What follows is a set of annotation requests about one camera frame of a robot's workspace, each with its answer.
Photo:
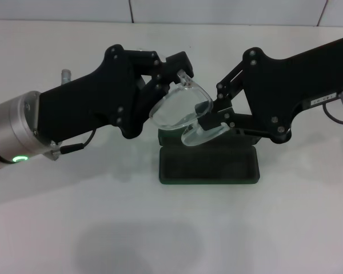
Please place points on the clear transparent glasses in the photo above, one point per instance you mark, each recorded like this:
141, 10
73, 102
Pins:
177, 108

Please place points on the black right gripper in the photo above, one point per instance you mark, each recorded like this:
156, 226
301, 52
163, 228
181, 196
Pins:
288, 80

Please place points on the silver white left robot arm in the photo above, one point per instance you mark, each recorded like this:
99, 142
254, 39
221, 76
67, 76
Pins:
11, 131

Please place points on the green glasses case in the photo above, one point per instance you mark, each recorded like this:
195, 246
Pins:
208, 165

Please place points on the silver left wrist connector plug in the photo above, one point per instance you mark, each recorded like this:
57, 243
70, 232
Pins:
66, 75

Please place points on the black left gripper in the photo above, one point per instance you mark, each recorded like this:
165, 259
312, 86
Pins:
94, 100

